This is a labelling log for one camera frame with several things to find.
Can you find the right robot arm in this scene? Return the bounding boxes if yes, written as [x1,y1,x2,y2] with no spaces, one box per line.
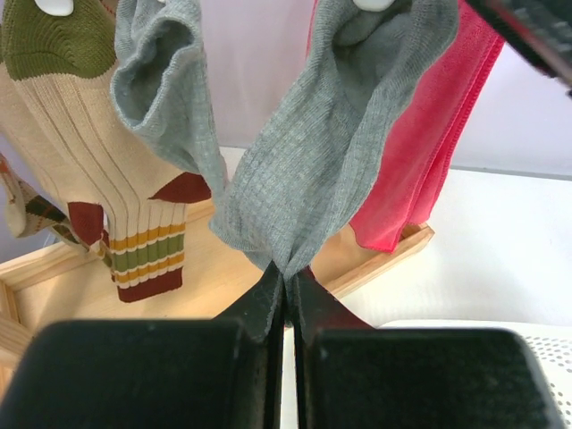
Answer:
[468,0,571,88]

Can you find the beige striped sock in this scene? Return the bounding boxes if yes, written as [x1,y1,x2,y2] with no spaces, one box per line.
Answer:
[1,1,210,303]

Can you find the pink towel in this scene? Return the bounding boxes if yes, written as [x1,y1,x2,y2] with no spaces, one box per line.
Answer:
[308,1,502,252]

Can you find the grey sock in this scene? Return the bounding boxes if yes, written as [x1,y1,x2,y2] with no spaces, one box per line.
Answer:
[211,1,458,282]
[110,1,227,204]

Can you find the wooden clothes rack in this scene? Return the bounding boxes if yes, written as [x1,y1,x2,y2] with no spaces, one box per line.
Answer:
[1,202,433,386]

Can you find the white perforated plastic basket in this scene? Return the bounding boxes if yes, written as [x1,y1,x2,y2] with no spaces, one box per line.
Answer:
[374,319,571,428]

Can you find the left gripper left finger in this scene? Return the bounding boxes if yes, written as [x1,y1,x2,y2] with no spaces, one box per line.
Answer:
[1,265,284,428]

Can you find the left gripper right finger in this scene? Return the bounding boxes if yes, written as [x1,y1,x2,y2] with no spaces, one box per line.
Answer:
[292,270,564,428]

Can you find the argyle patterned sock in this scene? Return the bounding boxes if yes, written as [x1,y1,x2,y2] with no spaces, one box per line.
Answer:
[1,155,112,268]

